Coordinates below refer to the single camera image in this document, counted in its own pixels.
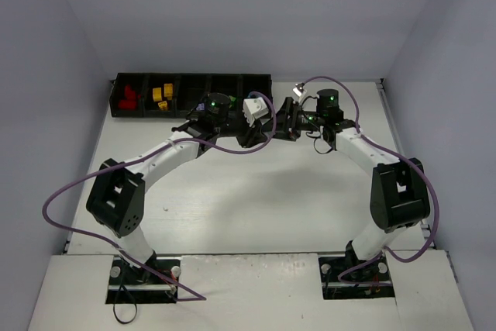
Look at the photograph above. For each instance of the black divided bin row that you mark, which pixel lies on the black divided bin row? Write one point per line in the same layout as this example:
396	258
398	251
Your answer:
188	91

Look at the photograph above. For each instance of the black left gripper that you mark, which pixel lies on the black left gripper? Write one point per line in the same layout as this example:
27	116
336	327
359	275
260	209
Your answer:
251	135

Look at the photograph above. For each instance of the red legos in bin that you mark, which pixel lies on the red legos in bin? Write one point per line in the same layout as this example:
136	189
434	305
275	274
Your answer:
129	100

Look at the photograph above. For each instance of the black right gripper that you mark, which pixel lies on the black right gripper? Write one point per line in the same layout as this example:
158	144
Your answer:
291	118

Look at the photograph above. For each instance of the orange butterfly lego block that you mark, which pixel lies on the orange butterfly lego block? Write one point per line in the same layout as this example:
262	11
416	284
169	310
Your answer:
168	91

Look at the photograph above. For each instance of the small orange lego brick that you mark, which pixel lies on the small orange lego brick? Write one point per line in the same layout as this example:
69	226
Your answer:
163	106

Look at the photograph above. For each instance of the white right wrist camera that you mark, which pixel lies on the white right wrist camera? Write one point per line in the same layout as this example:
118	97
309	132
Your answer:
299	92

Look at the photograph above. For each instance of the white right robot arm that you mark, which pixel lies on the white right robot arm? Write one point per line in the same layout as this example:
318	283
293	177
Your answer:
399	195

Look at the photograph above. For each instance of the yellow long lego brick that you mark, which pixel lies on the yellow long lego brick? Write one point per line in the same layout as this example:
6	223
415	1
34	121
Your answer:
157	95

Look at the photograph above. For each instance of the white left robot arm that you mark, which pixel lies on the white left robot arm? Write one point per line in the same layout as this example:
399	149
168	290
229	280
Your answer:
117	197

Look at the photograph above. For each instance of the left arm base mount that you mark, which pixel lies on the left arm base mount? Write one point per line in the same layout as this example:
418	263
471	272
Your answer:
134	286

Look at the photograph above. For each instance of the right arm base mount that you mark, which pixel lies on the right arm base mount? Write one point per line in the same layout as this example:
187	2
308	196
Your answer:
370	282

